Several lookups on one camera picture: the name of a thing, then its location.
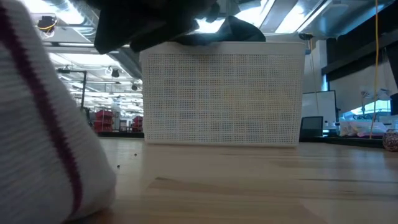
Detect patterned round ball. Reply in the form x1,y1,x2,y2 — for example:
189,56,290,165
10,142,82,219
382,128,398,152

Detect black overhead camera stand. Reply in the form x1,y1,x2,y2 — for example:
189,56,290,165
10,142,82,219
57,67,89,110

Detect large red storage shelf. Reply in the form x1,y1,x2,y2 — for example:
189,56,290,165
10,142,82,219
93,109,115,133

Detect silver ceiling duct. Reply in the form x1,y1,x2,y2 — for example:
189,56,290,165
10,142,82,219
259,0,396,40

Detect white sock maroon stripe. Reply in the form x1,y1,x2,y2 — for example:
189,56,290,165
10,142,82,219
0,0,118,224

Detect grey office chair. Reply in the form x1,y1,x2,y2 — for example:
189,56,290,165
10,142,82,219
299,116,325,140

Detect white rolling whiteboard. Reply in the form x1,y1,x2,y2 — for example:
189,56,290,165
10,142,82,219
302,90,338,125

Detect clear plastic bag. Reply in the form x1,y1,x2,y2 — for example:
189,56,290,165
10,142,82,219
339,120,388,138

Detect white perforated plastic basket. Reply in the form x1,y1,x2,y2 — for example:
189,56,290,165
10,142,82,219
139,41,306,147

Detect dark jeans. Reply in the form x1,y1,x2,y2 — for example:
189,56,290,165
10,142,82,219
83,0,267,55

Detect straight yellow hanging cable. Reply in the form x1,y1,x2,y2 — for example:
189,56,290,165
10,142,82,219
369,0,379,139

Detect beige window blind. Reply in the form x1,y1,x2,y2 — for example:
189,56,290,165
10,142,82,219
328,57,398,116

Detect black work table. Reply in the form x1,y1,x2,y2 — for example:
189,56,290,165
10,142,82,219
300,135,385,149

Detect small red storage shelf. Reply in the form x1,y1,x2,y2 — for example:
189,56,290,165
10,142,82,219
131,115,144,133

